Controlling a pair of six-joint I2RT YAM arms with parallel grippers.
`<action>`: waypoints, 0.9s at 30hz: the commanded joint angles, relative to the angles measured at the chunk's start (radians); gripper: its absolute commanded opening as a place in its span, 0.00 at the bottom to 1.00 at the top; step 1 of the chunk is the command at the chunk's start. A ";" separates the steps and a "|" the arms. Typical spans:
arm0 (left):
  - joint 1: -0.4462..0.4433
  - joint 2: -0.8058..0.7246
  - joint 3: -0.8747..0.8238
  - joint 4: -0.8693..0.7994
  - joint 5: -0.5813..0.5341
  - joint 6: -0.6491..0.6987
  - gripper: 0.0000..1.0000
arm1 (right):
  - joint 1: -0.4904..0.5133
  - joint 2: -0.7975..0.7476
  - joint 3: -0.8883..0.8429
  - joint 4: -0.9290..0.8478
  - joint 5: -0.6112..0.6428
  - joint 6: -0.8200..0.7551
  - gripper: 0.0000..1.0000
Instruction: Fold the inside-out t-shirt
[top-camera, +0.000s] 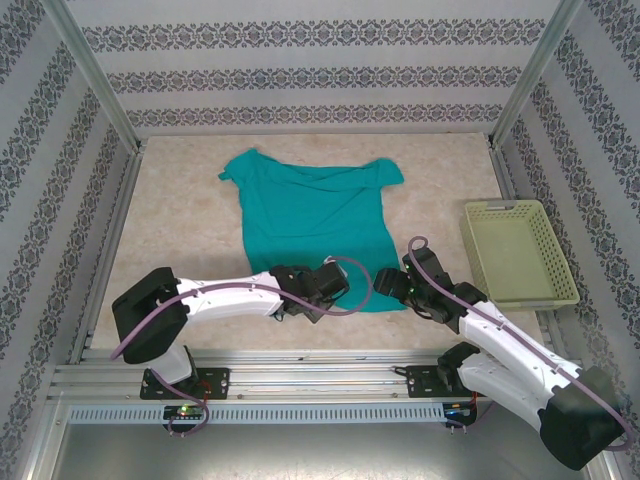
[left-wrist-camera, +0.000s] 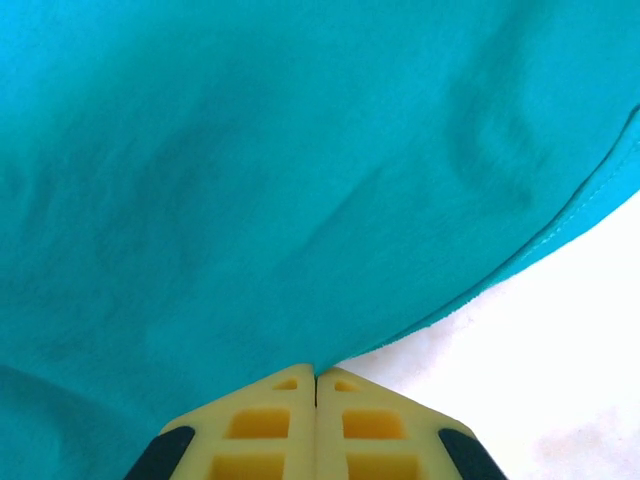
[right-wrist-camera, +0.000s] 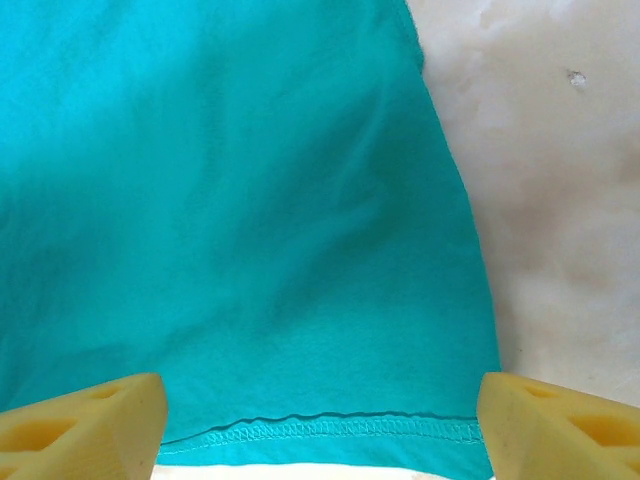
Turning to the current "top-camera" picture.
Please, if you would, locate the teal t-shirt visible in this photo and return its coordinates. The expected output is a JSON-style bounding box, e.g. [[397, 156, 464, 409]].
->
[[218, 148, 409, 315]]

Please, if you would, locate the pale green plastic basket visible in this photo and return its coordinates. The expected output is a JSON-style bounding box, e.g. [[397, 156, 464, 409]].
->
[[459, 198, 581, 307]]

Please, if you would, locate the grey metal sheet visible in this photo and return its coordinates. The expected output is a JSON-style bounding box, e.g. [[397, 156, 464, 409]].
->
[[22, 394, 614, 480]]

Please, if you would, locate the left small circuit board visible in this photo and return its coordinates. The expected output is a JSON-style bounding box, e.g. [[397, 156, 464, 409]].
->
[[163, 404, 207, 420]]

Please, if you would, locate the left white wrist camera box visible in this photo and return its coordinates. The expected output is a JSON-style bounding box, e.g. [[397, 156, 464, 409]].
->
[[322, 255, 350, 279]]

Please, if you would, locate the aluminium mounting rail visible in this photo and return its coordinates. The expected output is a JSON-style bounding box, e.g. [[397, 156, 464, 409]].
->
[[47, 348, 599, 401]]

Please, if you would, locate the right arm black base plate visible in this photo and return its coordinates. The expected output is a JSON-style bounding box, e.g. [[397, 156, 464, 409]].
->
[[405, 363, 499, 400]]

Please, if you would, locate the white slotted cable duct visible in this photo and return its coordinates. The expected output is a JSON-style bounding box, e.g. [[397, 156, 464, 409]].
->
[[67, 403, 446, 424]]

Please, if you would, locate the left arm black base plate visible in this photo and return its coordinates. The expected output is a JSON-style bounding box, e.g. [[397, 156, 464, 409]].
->
[[139, 367, 231, 401]]

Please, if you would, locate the right aluminium frame post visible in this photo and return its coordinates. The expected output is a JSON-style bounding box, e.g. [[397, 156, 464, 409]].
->
[[487, 0, 584, 146]]

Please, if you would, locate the aluminium frame post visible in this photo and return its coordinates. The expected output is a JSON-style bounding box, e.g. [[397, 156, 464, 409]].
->
[[42, 0, 147, 154], [487, 0, 584, 146]]

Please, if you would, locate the left aluminium frame post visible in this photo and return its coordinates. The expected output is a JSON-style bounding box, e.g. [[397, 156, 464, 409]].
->
[[42, 0, 147, 154]]

